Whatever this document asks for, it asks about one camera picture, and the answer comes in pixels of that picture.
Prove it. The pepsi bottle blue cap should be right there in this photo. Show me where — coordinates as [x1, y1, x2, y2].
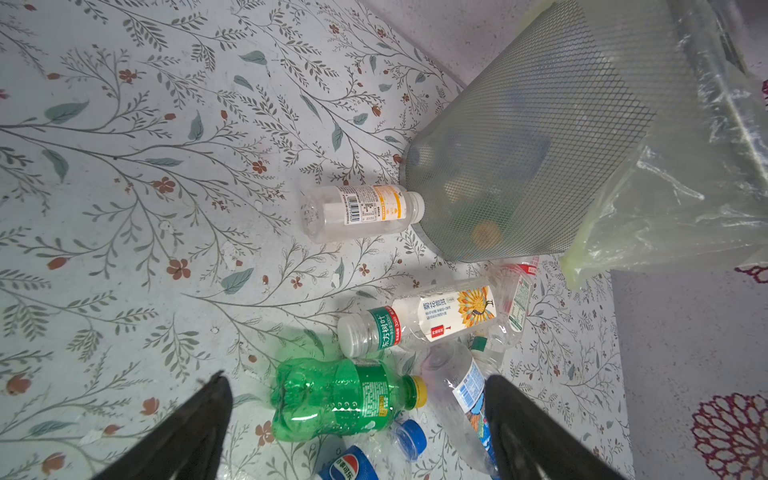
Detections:
[312, 419, 428, 480]

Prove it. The green soda bottle yellow cap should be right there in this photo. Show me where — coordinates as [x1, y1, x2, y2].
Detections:
[270, 358, 428, 442]

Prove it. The translucent green bin liner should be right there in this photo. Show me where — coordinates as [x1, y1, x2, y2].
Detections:
[560, 1, 767, 289]

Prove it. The grey mesh waste bin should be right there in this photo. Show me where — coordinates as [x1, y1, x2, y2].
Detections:
[400, 1, 696, 262]

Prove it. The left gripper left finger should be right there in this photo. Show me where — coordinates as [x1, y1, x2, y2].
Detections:
[95, 372, 233, 479]

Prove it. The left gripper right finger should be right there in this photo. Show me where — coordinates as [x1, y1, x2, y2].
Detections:
[485, 375, 622, 479]

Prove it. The clear bottle blue orange label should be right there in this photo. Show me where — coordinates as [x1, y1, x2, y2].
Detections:
[420, 342, 498, 477]

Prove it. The clear bottle green white label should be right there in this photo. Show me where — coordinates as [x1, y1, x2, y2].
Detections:
[472, 256, 539, 368]

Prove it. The clear bottle sunflower label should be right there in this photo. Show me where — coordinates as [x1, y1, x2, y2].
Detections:
[337, 277, 502, 358]

